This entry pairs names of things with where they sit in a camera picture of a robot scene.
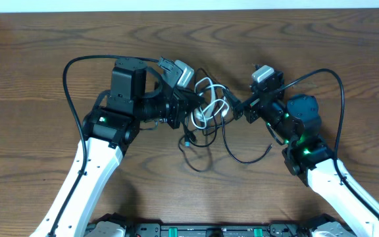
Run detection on white USB cable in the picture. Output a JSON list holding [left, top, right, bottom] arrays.
[[191, 77, 230, 130]]

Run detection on thick black cable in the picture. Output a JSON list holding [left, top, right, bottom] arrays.
[[178, 67, 230, 173]]

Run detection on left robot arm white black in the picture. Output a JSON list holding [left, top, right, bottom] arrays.
[[33, 55, 204, 236]]

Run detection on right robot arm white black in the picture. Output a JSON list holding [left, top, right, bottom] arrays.
[[223, 71, 379, 236]]

